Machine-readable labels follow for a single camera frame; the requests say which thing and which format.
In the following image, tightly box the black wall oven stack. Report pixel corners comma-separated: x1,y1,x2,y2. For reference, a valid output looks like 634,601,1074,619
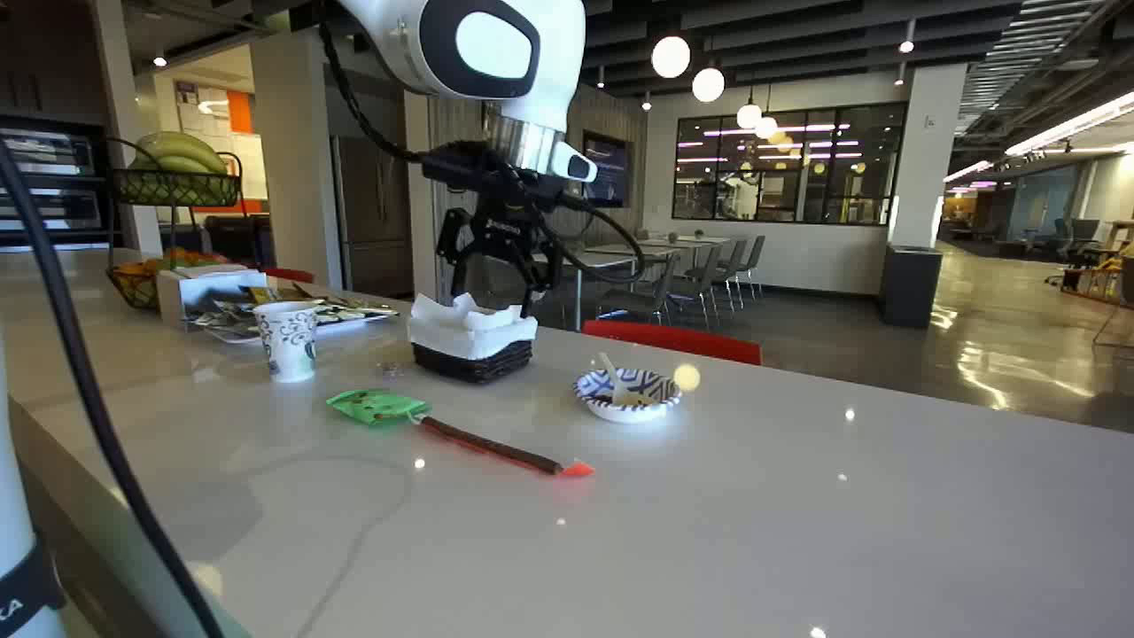
0,114,112,249

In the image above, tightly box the red bench seat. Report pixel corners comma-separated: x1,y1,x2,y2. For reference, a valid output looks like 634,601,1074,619
582,314,765,367

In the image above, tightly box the wall mounted tv screen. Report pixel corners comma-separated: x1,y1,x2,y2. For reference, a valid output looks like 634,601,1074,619
582,130,634,213

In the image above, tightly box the flat tray with items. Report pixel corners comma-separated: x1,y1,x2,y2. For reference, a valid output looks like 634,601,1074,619
191,295,399,352

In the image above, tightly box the black framed glass window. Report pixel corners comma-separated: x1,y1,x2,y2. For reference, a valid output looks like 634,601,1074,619
668,102,911,231

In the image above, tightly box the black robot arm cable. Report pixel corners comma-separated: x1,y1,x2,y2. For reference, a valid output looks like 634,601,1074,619
307,0,434,171

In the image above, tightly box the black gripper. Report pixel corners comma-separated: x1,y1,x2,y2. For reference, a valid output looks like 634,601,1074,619
434,172,559,314

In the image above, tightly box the grey chair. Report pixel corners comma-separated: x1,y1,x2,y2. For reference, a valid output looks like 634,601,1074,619
711,231,769,314

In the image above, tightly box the thick black cable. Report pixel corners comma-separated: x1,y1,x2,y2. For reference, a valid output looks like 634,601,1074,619
0,139,231,638

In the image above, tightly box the green snack packet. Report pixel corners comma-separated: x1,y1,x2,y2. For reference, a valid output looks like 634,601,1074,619
322,387,434,432

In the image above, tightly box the medium round pendant lamp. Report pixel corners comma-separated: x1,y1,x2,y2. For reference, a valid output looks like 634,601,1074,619
687,62,731,106

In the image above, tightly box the patterned white paper cup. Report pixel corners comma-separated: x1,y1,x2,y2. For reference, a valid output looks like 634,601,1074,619
252,296,322,387

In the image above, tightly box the green fruit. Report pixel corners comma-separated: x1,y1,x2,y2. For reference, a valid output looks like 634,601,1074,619
133,128,231,177

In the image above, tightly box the large round pendant lamp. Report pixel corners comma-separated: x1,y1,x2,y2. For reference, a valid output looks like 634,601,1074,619
649,30,694,80

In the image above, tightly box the black basket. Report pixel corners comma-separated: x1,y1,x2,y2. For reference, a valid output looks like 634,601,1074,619
406,329,537,387

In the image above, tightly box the black wire fruit stand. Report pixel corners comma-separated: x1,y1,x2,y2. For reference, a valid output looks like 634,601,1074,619
102,130,249,317

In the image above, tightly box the brown meat stick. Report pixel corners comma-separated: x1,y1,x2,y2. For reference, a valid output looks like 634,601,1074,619
415,413,600,486

